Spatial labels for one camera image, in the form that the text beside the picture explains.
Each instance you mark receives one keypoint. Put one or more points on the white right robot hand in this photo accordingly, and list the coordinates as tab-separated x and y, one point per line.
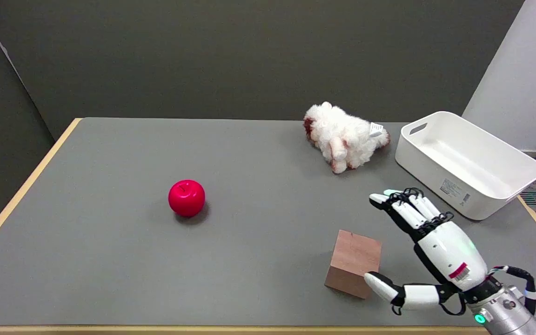
449	251

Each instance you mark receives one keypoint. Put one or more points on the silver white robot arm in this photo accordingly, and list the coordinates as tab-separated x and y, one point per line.
510	312

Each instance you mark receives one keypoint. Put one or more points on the wooden cube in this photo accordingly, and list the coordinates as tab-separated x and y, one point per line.
353	262

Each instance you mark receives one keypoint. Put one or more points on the white plastic bin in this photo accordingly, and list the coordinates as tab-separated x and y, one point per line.
467	163

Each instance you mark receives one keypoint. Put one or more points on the white fluffy plush toy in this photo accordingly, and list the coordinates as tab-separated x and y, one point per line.
345	137

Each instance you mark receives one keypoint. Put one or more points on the red apple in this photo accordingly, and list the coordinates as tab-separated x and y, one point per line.
186	197

